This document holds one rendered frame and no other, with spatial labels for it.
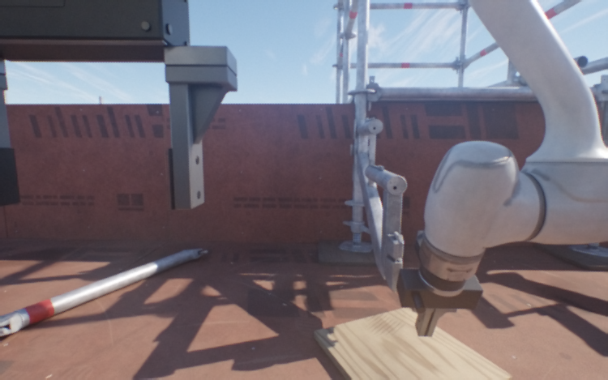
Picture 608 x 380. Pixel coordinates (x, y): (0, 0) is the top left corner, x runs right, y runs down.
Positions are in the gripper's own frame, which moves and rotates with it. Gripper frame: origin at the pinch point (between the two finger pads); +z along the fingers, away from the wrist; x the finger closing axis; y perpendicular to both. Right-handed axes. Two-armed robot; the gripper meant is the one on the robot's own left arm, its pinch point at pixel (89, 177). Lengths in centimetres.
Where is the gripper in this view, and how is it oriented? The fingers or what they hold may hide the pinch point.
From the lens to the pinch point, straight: 25.6
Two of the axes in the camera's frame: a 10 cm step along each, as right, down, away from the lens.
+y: -0.2, -1.3, 9.9
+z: 0.0, 9.9, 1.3
